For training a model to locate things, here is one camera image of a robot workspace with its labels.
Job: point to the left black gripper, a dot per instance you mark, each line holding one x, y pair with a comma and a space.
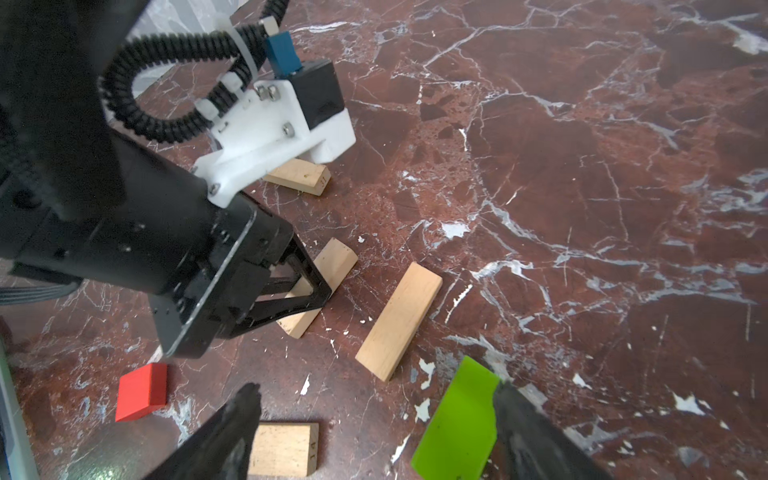
209, 272

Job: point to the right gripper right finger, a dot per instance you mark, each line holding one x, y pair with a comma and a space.
534, 447

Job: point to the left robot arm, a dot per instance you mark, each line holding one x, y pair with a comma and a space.
81, 201

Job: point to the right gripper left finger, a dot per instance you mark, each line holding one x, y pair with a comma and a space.
221, 448

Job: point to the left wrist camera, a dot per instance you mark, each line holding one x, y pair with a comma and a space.
299, 113

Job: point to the red block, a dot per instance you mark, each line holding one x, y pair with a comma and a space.
142, 392

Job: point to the green block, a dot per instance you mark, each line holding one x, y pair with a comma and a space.
462, 433

